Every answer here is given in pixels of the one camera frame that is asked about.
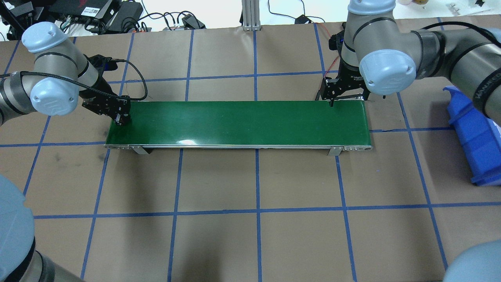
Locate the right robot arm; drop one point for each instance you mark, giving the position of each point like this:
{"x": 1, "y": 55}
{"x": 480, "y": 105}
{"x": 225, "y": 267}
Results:
{"x": 378, "y": 58}

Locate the black power adapter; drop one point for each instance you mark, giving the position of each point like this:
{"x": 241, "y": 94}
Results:
{"x": 126, "y": 18}

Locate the black laptop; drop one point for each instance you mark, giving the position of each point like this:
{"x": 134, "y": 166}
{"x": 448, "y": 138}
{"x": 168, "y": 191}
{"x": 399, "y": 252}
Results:
{"x": 84, "y": 10}

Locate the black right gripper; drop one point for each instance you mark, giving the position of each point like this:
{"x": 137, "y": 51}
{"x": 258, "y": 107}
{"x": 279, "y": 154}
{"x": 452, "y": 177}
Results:
{"x": 349, "y": 75}

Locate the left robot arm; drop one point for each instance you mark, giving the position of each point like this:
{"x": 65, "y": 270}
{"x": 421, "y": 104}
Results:
{"x": 62, "y": 75}

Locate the blue plastic bin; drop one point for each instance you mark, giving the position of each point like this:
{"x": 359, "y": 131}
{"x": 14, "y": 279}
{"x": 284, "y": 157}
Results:
{"x": 479, "y": 138}

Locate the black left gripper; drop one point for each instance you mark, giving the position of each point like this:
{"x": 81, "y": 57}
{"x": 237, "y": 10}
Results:
{"x": 95, "y": 89}

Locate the aluminium frame post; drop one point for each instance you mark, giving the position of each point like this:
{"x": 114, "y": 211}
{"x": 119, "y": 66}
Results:
{"x": 250, "y": 15}

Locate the green conveyor belt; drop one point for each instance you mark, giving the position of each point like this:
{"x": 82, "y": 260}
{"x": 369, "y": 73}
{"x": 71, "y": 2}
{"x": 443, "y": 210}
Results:
{"x": 338, "y": 126}

